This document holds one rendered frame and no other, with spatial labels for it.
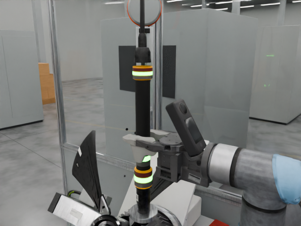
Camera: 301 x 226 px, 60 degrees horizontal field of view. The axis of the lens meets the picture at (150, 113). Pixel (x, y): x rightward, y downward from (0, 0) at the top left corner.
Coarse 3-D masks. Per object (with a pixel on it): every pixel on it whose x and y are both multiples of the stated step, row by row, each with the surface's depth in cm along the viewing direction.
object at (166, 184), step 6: (162, 174) 74; (156, 180) 75; (162, 180) 72; (168, 180) 70; (156, 186) 72; (162, 186) 70; (168, 186) 68; (150, 192) 72; (156, 192) 70; (150, 198) 70
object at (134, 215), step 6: (150, 204) 67; (132, 210) 65; (150, 210) 65; (156, 210) 65; (132, 216) 63; (138, 216) 63; (144, 216) 63; (150, 216) 63; (156, 216) 64; (138, 222) 62; (144, 222) 62
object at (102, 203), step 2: (102, 196) 78; (102, 198) 78; (100, 200) 80; (102, 200) 78; (104, 200) 77; (100, 202) 80; (102, 202) 79; (104, 202) 77; (100, 204) 81; (102, 204) 79; (104, 204) 76; (100, 206) 82; (106, 206) 76; (100, 208) 82; (104, 208) 78; (106, 208) 76; (100, 210) 83; (104, 210) 78; (106, 210) 76; (108, 210) 75; (100, 212) 83; (104, 212) 79; (106, 212) 77; (108, 212) 75; (102, 214) 82; (104, 214) 79
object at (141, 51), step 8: (144, 40) 54; (136, 48) 55; (144, 48) 54; (136, 56) 55; (144, 56) 54; (136, 192) 63; (144, 192) 62; (144, 200) 62; (144, 208) 63; (144, 224) 65
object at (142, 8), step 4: (140, 0) 53; (144, 0) 60; (140, 4) 53; (144, 4) 61; (140, 8) 53; (144, 8) 61; (140, 12) 53; (144, 12) 61; (140, 16) 54; (144, 16) 62; (140, 20) 54; (144, 20) 62; (140, 24) 54; (144, 24) 62; (140, 28) 54; (144, 28) 62; (140, 32) 54; (144, 32) 54; (144, 64) 65
